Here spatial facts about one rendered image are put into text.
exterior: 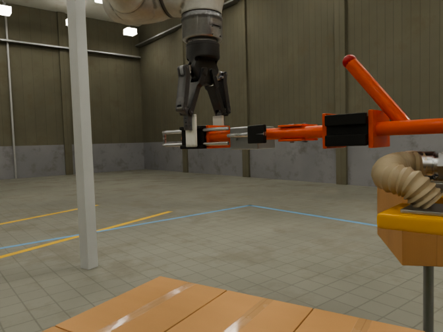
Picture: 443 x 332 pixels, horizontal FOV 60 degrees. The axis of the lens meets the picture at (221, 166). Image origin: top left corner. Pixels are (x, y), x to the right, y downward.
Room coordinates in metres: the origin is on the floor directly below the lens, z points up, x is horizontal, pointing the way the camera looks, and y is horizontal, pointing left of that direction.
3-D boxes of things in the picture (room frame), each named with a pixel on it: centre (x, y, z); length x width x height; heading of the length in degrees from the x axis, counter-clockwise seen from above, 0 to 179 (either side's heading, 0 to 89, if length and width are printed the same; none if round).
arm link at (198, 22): (0.87, 0.03, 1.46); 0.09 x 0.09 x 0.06
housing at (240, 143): (0.79, -0.06, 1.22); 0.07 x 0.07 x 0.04; 49
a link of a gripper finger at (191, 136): (0.83, 0.06, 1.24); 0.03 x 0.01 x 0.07; 48
